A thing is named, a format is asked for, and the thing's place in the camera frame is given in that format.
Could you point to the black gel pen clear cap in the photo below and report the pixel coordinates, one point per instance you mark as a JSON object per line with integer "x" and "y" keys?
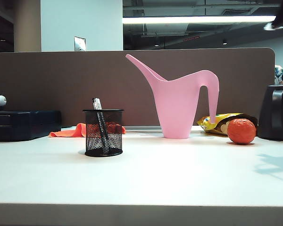
{"x": 94, "y": 104}

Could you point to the black mesh pen basket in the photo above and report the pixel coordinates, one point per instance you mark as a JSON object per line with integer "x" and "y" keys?
{"x": 94, "y": 143}

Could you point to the person in patterned shirt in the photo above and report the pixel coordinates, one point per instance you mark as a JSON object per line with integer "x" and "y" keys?
{"x": 278, "y": 73}

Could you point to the long ceiling light strip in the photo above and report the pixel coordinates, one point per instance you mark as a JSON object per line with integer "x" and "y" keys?
{"x": 202, "y": 19}

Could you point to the black kettle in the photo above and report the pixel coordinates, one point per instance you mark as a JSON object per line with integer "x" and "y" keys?
{"x": 278, "y": 113}

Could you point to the orange ball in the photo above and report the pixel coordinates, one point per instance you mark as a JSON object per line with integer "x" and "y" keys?
{"x": 241, "y": 131}

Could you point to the yellow snack bag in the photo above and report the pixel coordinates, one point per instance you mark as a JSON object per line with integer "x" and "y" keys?
{"x": 208, "y": 123}

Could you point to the pink plastic watering can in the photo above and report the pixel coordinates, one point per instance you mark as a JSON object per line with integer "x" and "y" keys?
{"x": 177, "y": 106}

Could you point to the brown desk partition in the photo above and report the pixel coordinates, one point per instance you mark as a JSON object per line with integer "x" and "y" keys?
{"x": 61, "y": 82}

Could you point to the orange cloth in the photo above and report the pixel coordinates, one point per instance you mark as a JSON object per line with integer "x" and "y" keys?
{"x": 68, "y": 133}

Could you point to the dark storage box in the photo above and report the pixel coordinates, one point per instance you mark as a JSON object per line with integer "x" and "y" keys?
{"x": 21, "y": 124}

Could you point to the silver wall plate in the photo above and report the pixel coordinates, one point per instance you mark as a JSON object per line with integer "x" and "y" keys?
{"x": 80, "y": 43}

